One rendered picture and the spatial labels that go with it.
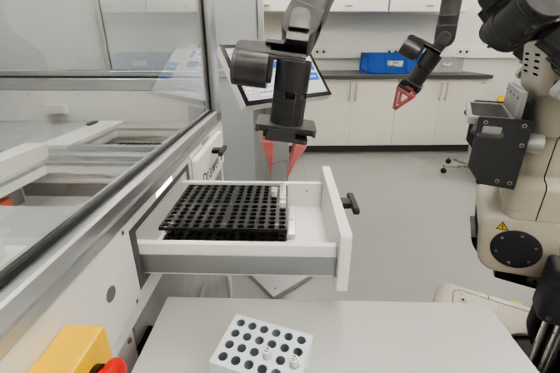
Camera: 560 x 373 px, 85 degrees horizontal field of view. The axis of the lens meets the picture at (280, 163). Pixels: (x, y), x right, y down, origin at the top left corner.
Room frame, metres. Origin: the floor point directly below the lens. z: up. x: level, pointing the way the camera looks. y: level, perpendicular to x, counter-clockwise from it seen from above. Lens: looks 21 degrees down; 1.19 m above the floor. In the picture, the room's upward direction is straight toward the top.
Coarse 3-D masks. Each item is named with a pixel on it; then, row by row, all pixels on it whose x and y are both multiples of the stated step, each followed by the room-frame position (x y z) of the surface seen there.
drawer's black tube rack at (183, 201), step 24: (192, 192) 0.59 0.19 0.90; (216, 192) 0.59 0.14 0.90; (240, 192) 0.60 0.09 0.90; (264, 192) 0.60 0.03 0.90; (168, 216) 0.49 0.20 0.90; (192, 216) 0.50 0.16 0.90; (216, 216) 0.49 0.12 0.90; (240, 216) 0.49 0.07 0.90; (264, 216) 0.49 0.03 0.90; (192, 240) 0.46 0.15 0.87; (216, 240) 0.47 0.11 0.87; (240, 240) 0.47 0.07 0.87; (264, 240) 0.46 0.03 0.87
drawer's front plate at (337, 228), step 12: (324, 168) 0.66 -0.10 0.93; (324, 180) 0.62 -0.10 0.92; (324, 192) 0.60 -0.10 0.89; (336, 192) 0.53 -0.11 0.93; (324, 204) 0.59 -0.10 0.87; (336, 204) 0.49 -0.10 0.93; (324, 216) 0.58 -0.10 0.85; (336, 216) 0.45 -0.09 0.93; (336, 228) 0.43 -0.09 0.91; (348, 228) 0.41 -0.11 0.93; (336, 240) 0.43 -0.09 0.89; (348, 240) 0.39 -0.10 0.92; (348, 252) 0.39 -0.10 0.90; (348, 264) 0.39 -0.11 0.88; (336, 276) 0.40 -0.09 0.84; (336, 288) 0.39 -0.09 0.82
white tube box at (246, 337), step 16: (240, 320) 0.36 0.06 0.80; (256, 320) 0.36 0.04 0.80; (224, 336) 0.33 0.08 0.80; (240, 336) 0.33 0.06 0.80; (256, 336) 0.33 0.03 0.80; (272, 336) 0.33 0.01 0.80; (288, 336) 0.33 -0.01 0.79; (304, 336) 0.33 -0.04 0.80; (224, 352) 0.30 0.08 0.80; (240, 352) 0.30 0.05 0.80; (256, 352) 0.31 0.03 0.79; (272, 352) 0.30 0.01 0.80; (288, 352) 0.30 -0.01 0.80; (304, 352) 0.30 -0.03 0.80; (224, 368) 0.28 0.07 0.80; (240, 368) 0.28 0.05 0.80; (256, 368) 0.28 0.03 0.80; (272, 368) 0.28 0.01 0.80; (288, 368) 0.28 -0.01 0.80; (304, 368) 0.28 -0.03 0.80
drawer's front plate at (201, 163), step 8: (216, 136) 0.93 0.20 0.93; (208, 144) 0.84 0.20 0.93; (216, 144) 0.91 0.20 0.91; (200, 152) 0.77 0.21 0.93; (208, 152) 0.82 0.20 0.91; (192, 160) 0.72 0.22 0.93; (200, 160) 0.73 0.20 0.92; (208, 160) 0.81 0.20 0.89; (216, 160) 0.89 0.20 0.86; (192, 168) 0.71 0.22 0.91; (200, 168) 0.73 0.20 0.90; (208, 168) 0.80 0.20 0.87; (216, 168) 0.89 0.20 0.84; (200, 176) 0.72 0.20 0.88; (208, 176) 0.80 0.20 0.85
